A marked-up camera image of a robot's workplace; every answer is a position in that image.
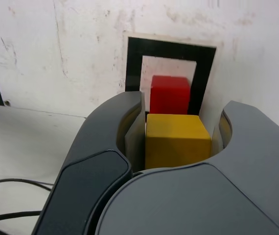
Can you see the yellow cube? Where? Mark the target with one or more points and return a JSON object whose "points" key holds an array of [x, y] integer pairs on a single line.
{"points": [[176, 144]]}

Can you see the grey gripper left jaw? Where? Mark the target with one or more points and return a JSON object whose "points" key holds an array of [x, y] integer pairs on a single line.
{"points": [[90, 159]]}

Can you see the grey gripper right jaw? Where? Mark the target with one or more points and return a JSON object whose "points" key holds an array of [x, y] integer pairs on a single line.
{"points": [[203, 195]]}

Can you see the black tape square outline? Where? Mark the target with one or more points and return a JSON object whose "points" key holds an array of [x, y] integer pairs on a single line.
{"points": [[133, 68]]}

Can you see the red cube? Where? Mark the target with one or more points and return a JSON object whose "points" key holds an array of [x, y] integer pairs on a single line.
{"points": [[170, 95]]}

